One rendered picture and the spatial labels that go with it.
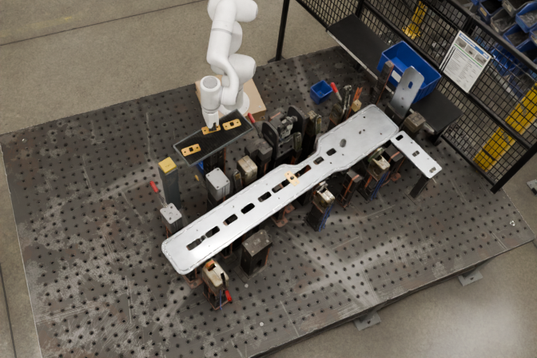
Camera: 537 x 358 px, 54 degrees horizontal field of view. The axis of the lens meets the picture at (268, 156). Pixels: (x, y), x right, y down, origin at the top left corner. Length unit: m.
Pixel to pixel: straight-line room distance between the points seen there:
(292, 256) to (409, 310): 1.09
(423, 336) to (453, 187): 0.97
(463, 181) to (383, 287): 0.82
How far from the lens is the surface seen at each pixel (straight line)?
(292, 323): 2.70
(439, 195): 3.17
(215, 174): 2.49
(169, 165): 2.46
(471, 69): 2.91
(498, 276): 3.92
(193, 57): 4.36
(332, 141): 2.78
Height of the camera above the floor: 3.30
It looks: 59 degrees down
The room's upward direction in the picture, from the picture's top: 9 degrees clockwise
